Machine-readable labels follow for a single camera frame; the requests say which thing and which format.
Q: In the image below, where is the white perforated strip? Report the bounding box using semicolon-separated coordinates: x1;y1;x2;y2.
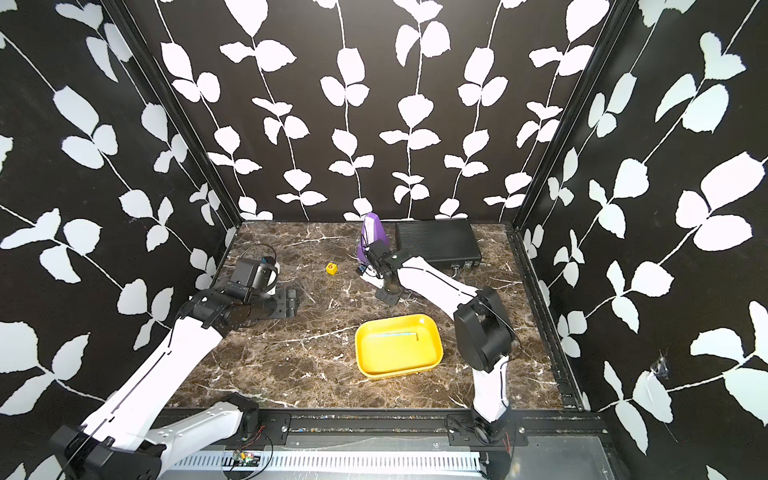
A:
169;450;484;475

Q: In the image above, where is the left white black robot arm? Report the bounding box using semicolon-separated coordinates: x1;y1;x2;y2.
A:
50;286;298;479

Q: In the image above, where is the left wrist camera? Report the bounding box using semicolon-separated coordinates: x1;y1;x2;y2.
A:
229;256;279;299

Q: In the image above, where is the light blue hex key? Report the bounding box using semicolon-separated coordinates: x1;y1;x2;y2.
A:
371;331;418;339

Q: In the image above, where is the black ribbed metal case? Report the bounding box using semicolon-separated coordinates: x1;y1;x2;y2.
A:
395;219;482;270

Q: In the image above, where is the black mounting rail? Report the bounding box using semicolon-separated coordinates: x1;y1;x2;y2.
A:
246;408;611;449

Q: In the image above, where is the yellow plastic storage tray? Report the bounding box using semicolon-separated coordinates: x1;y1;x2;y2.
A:
355;314;444;380

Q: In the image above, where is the purple metronome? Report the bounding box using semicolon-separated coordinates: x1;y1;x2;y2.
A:
357;212;390;265

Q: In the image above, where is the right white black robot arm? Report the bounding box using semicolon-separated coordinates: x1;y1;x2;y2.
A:
358;240;515;444

